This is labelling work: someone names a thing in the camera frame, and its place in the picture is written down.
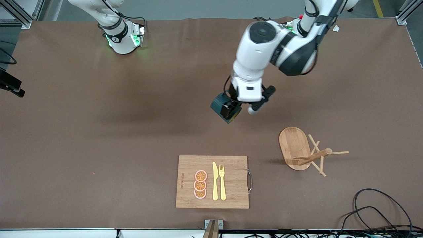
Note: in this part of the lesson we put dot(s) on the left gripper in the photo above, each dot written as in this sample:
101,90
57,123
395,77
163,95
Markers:
228,110

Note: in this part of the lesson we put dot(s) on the dark teal cup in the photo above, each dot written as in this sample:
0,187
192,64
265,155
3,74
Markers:
216,104

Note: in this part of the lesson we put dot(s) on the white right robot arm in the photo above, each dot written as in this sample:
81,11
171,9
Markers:
119,43

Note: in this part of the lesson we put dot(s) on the bamboo cutting board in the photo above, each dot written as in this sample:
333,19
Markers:
231,165

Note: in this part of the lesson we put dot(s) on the wooden mug tree stand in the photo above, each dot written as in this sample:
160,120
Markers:
292,145

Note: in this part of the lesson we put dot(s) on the toy orange slice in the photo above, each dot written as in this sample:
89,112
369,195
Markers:
201,176

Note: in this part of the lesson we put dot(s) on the yellow plastic knife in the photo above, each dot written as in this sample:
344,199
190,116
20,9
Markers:
215,185

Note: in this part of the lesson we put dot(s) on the yellow plastic fork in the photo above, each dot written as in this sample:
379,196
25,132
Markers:
222,188

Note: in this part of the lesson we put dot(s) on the brown table cover sheet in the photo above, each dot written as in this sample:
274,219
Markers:
132,148

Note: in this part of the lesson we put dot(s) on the aluminium frame post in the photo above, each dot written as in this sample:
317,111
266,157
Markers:
24,23
401,20

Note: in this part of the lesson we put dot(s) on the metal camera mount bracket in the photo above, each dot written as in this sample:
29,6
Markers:
211,229

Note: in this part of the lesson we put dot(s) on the white table edge rail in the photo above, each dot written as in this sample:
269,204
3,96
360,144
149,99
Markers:
66,234

